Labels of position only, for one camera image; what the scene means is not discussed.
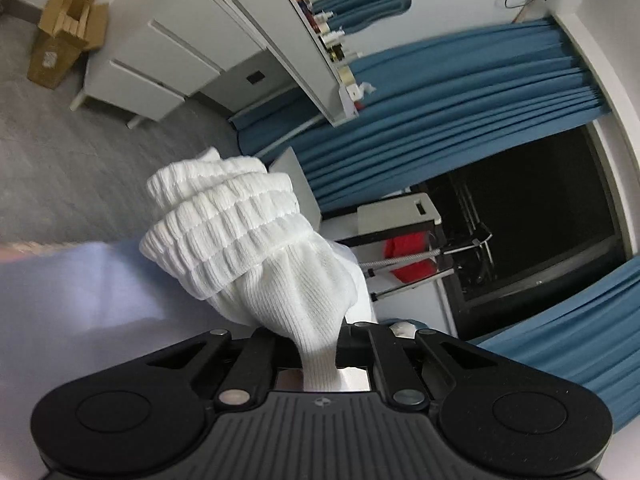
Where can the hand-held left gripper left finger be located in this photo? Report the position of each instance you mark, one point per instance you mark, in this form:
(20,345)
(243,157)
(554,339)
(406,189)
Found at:
(250,357)

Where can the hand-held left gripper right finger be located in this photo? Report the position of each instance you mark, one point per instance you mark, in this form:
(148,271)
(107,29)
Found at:
(387,360)

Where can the white sweatpants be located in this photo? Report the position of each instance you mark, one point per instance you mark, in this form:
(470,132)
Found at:
(240,240)

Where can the red cloth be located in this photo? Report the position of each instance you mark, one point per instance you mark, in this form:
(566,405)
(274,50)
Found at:
(410,257)

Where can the garment steamer stand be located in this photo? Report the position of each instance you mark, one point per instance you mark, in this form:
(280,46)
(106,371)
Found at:
(425,259)

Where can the pastel tie-dye blanket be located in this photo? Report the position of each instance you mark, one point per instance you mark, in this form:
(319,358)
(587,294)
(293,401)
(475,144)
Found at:
(75,300)

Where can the blue curtain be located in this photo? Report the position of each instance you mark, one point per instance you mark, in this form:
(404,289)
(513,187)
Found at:
(450,90)
(575,340)

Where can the dark window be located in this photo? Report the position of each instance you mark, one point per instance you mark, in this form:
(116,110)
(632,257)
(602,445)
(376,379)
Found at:
(540,220)

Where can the white tissue box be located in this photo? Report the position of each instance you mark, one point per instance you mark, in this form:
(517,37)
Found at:
(357,91)

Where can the white drawer unit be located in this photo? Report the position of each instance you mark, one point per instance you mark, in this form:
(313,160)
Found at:
(145,75)

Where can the white dressing table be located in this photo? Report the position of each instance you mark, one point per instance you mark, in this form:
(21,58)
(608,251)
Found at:
(280,35)

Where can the cardboard box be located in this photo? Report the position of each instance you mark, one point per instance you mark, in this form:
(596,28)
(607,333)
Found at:
(57,35)

